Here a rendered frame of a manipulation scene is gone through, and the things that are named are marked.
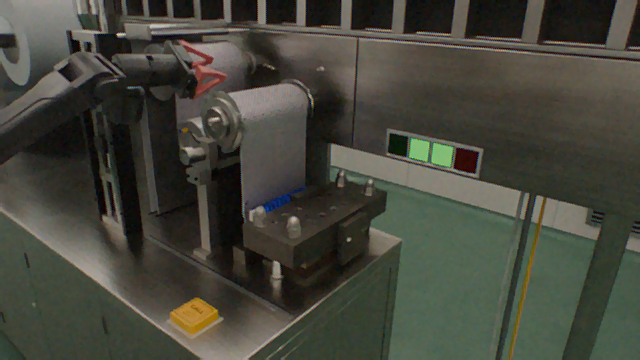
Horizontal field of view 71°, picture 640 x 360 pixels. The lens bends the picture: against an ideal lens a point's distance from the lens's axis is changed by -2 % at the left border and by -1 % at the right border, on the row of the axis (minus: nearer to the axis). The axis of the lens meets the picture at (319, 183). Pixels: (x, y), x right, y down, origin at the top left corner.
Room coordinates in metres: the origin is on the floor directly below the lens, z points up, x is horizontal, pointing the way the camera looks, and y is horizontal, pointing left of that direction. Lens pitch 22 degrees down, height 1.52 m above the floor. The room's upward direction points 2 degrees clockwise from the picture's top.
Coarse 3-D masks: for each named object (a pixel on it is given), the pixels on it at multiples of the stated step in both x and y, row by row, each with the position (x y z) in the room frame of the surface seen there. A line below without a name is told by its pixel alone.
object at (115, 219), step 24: (72, 48) 1.18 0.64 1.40; (96, 48) 1.10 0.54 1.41; (96, 120) 1.17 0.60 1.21; (96, 144) 1.15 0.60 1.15; (120, 144) 1.11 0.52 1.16; (96, 168) 1.19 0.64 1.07; (120, 168) 1.10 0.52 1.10; (96, 192) 1.18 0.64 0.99; (120, 192) 1.09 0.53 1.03; (120, 216) 1.10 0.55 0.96
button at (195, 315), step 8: (192, 304) 0.78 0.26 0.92; (200, 304) 0.78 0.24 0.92; (208, 304) 0.78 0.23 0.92; (176, 312) 0.75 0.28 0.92; (184, 312) 0.75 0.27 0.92; (192, 312) 0.75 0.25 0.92; (200, 312) 0.75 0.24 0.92; (208, 312) 0.75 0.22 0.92; (216, 312) 0.76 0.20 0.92; (176, 320) 0.73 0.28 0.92; (184, 320) 0.72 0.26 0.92; (192, 320) 0.72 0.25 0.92; (200, 320) 0.73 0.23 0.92; (208, 320) 0.74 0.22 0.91; (184, 328) 0.72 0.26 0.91; (192, 328) 0.71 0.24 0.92; (200, 328) 0.72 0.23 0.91
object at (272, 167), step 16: (304, 128) 1.18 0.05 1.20; (256, 144) 1.04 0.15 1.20; (272, 144) 1.08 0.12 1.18; (288, 144) 1.13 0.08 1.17; (304, 144) 1.18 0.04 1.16; (240, 160) 1.00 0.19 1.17; (256, 160) 1.04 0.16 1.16; (272, 160) 1.08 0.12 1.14; (288, 160) 1.13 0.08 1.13; (304, 160) 1.18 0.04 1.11; (256, 176) 1.04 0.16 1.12; (272, 176) 1.08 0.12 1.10; (288, 176) 1.13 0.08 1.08; (304, 176) 1.18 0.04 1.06; (256, 192) 1.04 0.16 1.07; (272, 192) 1.08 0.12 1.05; (288, 192) 1.13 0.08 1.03
